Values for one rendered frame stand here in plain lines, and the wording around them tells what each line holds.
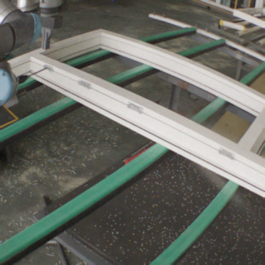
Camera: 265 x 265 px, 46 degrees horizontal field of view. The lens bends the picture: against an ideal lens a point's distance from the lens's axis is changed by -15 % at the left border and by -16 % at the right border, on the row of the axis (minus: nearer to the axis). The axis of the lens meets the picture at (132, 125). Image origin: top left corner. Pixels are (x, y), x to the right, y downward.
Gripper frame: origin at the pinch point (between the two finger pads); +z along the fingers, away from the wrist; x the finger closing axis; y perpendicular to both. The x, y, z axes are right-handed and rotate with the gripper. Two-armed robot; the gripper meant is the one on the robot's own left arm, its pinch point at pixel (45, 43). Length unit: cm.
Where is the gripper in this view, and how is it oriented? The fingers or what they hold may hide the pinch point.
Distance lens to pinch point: 136.7
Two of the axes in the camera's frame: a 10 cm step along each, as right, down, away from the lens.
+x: 7.9, 4.1, -4.5
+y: -5.9, 3.7, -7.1
